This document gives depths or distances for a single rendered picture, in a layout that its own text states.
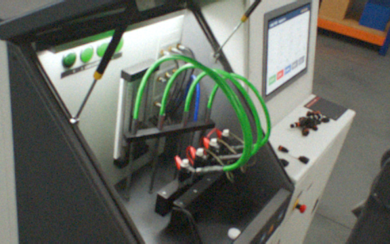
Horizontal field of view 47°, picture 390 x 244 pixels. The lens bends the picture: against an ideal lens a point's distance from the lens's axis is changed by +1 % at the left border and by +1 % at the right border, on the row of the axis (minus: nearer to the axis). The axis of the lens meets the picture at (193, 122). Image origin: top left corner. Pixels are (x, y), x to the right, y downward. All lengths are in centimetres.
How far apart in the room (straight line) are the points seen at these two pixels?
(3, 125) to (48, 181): 19
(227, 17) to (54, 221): 82
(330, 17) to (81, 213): 566
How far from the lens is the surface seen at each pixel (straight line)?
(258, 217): 143
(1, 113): 122
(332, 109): 212
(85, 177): 106
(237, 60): 152
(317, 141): 184
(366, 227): 67
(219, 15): 152
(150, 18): 135
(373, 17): 646
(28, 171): 123
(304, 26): 196
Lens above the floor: 188
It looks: 31 degrees down
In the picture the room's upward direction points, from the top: 11 degrees clockwise
